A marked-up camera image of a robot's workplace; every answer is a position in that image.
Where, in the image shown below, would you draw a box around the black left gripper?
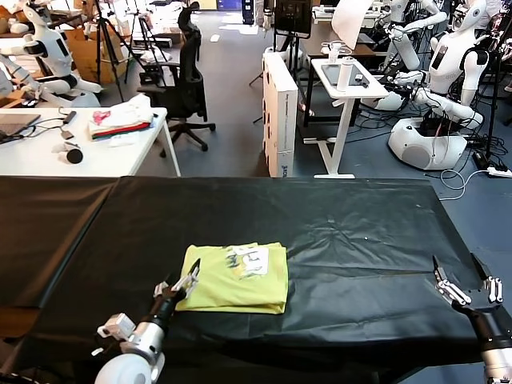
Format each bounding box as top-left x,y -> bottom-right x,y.
154,258 -> 202,317

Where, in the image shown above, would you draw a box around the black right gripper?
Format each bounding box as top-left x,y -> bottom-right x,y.
432,252 -> 506,325

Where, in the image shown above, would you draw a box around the yellow-green printed t-shirt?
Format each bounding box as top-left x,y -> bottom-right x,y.
174,242 -> 290,316

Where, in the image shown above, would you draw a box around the stack of folded clothes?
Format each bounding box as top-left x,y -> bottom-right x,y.
87,94 -> 156,141

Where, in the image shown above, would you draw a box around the wide black tablecloth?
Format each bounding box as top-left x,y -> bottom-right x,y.
7,175 -> 512,384

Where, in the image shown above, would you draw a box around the narrow black tablecloth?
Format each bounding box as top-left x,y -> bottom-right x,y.
0,174 -> 122,317

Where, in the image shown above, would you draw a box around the black light stand pole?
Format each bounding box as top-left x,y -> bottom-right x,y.
474,0 -> 512,169

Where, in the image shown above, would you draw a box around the white plastic packet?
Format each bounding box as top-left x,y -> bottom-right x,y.
106,134 -> 139,148

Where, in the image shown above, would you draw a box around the white and black round controller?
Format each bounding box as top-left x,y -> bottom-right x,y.
53,140 -> 84,164

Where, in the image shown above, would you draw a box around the large white desk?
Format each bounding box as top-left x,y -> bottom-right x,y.
0,106 -> 182,178

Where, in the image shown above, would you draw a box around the tall white cardboard box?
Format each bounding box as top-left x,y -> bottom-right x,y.
262,51 -> 300,178

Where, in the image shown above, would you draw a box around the black office chair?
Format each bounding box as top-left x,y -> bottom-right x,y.
137,1 -> 217,158

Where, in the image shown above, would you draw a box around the small white standing desk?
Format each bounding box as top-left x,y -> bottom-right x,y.
302,58 -> 391,180

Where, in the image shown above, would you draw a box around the grey laptop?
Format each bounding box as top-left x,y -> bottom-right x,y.
0,113 -> 43,144

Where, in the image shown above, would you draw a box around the white robot on round base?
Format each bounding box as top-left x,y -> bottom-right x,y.
375,0 -> 491,172

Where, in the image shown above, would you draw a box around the brown cardboard box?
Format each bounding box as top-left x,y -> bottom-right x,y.
63,26 -> 133,85

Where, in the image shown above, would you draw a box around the white tumbler bottle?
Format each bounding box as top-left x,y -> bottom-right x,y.
337,56 -> 356,92

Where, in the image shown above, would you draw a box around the black tablet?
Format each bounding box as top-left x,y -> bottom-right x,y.
322,62 -> 371,87

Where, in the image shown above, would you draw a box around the white robot with black waist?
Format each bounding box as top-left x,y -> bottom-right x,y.
0,0 -> 103,108

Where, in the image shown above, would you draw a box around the dark wooden table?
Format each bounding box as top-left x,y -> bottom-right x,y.
303,23 -> 377,129

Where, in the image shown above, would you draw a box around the black monitor on stand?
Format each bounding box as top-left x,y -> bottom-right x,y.
274,0 -> 313,53

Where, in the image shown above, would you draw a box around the white hanging sheet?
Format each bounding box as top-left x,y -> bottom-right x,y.
331,0 -> 371,51

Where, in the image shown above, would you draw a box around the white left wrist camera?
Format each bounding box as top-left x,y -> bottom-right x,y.
97,313 -> 135,341

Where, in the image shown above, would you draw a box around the white floor cable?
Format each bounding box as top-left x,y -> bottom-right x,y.
439,167 -> 491,201

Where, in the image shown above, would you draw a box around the black camera tripod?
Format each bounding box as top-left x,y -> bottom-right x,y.
127,10 -> 171,87
90,0 -> 139,103

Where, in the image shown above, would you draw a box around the white ring controller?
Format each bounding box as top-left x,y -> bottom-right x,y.
321,39 -> 355,64

